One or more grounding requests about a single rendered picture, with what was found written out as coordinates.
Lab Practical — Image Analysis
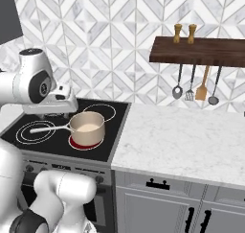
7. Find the dark grey range hood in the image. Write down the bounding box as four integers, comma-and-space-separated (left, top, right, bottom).
0, 0, 24, 46

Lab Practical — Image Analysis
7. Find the hanging metal skimmer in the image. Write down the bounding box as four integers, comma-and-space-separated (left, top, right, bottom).
208, 65, 223, 106

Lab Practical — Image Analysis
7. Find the black glass-top stove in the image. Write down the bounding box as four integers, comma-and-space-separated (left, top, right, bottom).
0, 97, 132, 233

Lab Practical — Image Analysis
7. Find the beige saucepan with handle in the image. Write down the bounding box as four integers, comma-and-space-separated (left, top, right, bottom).
29, 111, 106, 148

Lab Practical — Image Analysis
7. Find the hanging metal slotted spatula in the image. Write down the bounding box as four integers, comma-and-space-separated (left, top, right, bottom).
184, 63, 197, 102

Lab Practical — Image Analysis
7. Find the hanging metal spoon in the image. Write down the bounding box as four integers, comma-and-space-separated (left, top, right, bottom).
171, 63, 184, 101

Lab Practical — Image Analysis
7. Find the black cupboard door handle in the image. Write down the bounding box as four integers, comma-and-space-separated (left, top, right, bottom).
184, 206, 195, 233
199, 209, 212, 233

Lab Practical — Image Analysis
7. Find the hanging wooden spatula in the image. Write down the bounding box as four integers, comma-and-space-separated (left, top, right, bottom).
194, 64, 212, 102

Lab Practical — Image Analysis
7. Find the grey drawer front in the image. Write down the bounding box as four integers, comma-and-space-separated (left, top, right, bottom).
114, 171, 206, 200
204, 184, 245, 209

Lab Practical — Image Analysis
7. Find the dark wooden wall shelf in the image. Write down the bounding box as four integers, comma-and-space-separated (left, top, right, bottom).
148, 35, 245, 69

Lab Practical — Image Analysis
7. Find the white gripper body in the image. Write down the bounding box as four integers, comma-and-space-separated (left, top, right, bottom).
21, 94, 79, 116

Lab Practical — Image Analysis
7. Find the oven door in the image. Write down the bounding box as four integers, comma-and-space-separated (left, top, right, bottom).
19, 175, 113, 233

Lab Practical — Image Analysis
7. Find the grey cupboard door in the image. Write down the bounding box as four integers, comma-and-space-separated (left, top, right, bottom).
198, 200, 245, 233
116, 186, 201, 233

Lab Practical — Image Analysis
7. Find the black drawer handle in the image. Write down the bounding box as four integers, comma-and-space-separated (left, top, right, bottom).
145, 177, 171, 191

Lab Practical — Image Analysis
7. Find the wooden pepper mill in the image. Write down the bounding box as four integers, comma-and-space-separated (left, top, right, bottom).
187, 23, 198, 45
172, 23, 183, 44

